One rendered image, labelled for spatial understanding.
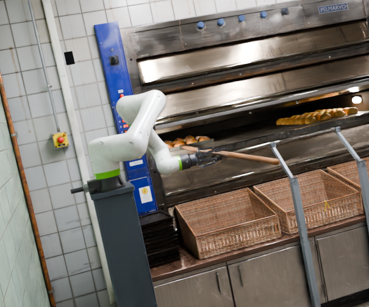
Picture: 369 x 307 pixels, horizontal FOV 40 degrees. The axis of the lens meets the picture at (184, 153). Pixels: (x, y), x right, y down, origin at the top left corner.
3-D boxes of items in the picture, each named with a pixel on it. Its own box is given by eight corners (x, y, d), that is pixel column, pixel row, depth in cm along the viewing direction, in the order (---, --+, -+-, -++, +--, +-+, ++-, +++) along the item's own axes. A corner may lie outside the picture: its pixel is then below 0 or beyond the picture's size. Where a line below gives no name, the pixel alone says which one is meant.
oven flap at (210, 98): (150, 123, 345) (143, 97, 350) (376, 76, 387) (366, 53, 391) (151, 121, 341) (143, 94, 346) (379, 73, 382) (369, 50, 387)
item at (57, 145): (54, 148, 331) (50, 133, 330) (69, 145, 333) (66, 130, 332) (54, 149, 323) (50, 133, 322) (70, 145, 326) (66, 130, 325)
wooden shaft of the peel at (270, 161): (280, 164, 229) (280, 158, 229) (275, 165, 228) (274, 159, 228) (186, 148, 395) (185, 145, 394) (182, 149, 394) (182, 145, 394)
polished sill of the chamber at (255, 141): (157, 165, 354) (155, 160, 354) (377, 115, 396) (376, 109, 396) (158, 166, 348) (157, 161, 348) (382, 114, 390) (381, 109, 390)
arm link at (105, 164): (118, 176, 234) (110, 136, 232) (89, 181, 240) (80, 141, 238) (130, 171, 246) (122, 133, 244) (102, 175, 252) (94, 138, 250)
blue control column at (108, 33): (124, 263, 538) (79, 63, 517) (138, 259, 542) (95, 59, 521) (161, 334, 351) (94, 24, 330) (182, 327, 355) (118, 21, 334)
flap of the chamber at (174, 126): (155, 129, 332) (151, 135, 351) (388, 80, 373) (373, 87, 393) (154, 125, 332) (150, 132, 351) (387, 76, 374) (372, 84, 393)
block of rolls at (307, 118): (274, 125, 450) (273, 119, 449) (322, 114, 461) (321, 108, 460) (307, 124, 391) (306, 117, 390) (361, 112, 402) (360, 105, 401)
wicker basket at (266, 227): (180, 243, 354) (172, 205, 351) (255, 223, 366) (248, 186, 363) (199, 261, 306) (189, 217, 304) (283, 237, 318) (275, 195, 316)
